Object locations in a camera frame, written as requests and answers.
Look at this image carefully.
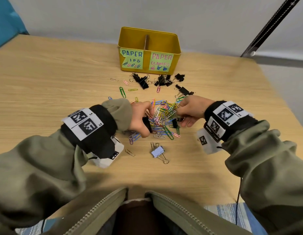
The person's left hand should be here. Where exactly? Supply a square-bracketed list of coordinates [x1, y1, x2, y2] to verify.
[128, 101, 154, 138]

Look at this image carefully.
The person's right hand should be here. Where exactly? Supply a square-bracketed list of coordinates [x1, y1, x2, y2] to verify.
[176, 95, 215, 128]

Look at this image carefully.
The black binder clip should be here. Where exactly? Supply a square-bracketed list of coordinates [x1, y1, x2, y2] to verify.
[142, 116, 153, 133]
[172, 116, 185, 129]

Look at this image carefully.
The person's right forearm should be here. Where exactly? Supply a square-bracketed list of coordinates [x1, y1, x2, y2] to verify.
[221, 120, 303, 235]

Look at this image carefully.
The person's left forearm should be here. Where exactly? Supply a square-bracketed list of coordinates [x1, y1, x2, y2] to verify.
[0, 98, 133, 231]

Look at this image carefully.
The pile of coloured paper clips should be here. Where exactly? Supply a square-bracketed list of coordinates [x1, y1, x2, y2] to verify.
[128, 96, 186, 145]

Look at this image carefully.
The group of black binder clips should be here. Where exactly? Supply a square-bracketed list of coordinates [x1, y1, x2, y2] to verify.
[129, 72, 195, 98]

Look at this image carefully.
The black wrist band with markers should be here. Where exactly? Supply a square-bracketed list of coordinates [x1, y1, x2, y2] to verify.
[203, 101, 259, 143]
[61, 104, 118, 160]

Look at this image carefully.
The lavender binder clip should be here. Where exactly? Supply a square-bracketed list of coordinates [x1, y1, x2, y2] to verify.
[151, 142, 170, 165]

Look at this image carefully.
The green paper label pink writing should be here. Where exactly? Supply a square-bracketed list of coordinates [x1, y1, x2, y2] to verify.
[149, 52, 174, 72]

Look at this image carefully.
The green paper label with torn corner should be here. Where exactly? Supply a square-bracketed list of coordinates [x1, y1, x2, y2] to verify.
[120, 48, 144, 70]

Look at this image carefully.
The yellow metal tin box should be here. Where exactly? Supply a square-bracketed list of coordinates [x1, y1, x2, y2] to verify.
[118, 26, 181, 76]

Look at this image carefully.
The olive green jacket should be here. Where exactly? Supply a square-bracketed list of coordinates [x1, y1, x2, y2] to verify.
[43, 187, 253, 235]

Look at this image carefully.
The brown shirt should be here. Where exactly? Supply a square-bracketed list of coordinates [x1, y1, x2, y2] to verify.
[114, 199, 177, 235]

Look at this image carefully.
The teal cushion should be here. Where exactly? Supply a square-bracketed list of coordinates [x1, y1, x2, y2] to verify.
[0, 0, 29, 50]

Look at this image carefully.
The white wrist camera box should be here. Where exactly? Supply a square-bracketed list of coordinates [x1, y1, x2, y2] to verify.
[197, 128, 223, 155]
[91, 136, 124, 169]

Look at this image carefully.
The black slotted metal rail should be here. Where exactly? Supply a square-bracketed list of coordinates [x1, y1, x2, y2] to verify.
[240, 0, 303, 58]

